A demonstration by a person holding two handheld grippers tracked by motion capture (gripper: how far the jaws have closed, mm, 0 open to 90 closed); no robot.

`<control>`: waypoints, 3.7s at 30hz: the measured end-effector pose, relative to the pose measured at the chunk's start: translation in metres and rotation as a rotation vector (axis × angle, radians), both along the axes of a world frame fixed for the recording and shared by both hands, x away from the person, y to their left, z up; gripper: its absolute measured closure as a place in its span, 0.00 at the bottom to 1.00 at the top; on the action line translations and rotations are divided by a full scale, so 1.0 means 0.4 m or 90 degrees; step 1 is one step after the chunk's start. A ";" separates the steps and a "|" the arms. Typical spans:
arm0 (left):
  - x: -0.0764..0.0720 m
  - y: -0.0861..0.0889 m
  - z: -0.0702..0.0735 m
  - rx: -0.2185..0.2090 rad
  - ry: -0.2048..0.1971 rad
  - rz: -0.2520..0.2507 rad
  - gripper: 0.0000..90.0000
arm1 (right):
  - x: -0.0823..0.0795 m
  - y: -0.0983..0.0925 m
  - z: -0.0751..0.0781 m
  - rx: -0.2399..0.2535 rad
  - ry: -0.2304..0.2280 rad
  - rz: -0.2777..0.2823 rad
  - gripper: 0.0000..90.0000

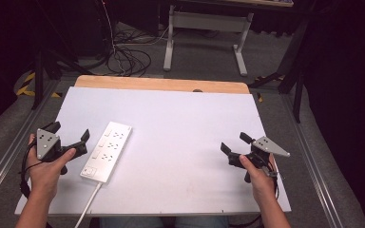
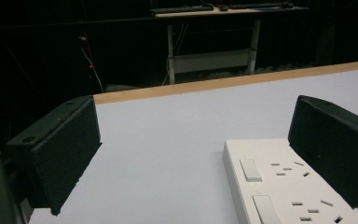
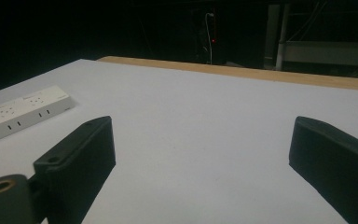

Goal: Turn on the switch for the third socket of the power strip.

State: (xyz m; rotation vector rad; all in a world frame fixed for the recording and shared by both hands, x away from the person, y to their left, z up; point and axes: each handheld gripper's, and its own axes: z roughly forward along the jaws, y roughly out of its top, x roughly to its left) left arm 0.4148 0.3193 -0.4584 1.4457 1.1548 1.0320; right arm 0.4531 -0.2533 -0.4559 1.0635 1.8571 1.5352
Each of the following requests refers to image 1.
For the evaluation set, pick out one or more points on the person's left hand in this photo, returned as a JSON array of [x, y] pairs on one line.
[[44, 174]]

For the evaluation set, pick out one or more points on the white table frame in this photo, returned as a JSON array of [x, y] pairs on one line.
[[207, 20]]

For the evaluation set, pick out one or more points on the black curtain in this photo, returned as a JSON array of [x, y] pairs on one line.
[[0, 63], [345, 95]]

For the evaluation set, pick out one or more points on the yellow black floor tape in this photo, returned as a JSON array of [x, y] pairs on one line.
[[28, 80]]

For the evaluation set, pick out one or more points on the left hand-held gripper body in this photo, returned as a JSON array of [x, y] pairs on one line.
[[46, 144]]

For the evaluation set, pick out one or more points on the black tripod stand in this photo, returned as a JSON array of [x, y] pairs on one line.
[[297, 95]]

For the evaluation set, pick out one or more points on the white power strip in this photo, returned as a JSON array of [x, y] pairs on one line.
[[107, 152]]

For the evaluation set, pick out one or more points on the person's right hand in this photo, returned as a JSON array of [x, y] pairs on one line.
[[261, 185]]

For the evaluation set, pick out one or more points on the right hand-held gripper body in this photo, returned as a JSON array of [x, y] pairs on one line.
[[271, 147]]

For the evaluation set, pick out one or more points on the black metal stand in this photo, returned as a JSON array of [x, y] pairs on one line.
[[38, 82]]

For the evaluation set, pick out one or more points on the aluminium floor rail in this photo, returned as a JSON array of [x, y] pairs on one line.
[[11, 152], [313, 172]]

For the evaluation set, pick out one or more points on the white board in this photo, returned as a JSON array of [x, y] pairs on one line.
[[177, 126]]

